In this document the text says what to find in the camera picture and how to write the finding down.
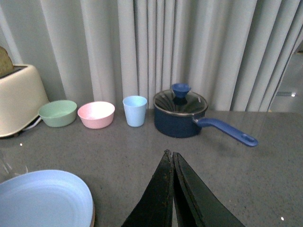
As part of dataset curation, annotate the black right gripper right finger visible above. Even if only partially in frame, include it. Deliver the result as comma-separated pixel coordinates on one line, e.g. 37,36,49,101
173,152,244,227

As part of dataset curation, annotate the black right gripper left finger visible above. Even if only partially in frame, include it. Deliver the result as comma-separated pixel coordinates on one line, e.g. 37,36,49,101
122,149,174,227

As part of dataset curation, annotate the light blue plate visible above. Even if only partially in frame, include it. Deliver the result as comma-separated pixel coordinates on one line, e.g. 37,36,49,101
0,170,95,227

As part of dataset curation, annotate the dark blue saucepan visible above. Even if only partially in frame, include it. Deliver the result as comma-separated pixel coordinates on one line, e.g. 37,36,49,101
154,106,258,147

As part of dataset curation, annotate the light blue cup right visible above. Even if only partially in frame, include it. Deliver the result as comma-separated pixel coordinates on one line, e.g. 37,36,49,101
123,96,147,127

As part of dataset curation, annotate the glass pot lid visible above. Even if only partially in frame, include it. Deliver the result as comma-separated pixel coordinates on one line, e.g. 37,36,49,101
153,83,208,116

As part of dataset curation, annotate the pink bowl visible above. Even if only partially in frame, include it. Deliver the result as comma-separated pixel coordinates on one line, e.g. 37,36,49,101
77,101,115,129

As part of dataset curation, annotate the green bowl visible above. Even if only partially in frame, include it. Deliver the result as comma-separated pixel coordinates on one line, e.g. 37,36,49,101
38,100,77,128

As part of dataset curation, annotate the grey curtain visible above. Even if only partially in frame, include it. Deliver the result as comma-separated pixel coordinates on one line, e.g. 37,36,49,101
0,0,303,112

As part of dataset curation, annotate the cream two-slot toaster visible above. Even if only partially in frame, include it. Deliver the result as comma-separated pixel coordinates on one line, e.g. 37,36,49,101
0,65,49,138

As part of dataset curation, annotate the brown bread slice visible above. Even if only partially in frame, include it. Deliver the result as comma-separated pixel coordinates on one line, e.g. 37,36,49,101
0,46,14,78

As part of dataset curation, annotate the white toaster power cable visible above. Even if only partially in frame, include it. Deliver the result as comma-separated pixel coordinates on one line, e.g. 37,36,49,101
22,117,43,131

